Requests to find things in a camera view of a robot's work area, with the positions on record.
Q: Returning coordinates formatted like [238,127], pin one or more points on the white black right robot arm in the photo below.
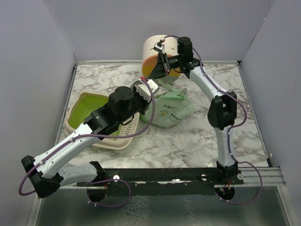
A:
[223,104]

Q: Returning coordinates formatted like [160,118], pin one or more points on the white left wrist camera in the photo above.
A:
[146,87]

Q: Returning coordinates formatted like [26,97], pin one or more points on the green cat litter pellets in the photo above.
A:
[117,133]

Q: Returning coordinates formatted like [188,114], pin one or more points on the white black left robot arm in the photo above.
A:
[48,172]

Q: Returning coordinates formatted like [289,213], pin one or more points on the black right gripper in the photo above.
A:
[162,68]

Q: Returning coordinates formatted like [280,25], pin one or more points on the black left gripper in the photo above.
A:
[146,103]

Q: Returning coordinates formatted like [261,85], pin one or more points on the cream round drawer cabinet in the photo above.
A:
[149,58]

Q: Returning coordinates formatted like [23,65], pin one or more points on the green cat litter bag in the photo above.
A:
[172,106]

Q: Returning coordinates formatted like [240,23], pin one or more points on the beige green litter box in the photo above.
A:
[83,105]

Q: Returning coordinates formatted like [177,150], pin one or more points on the silver metal scoop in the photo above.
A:
[136,83]

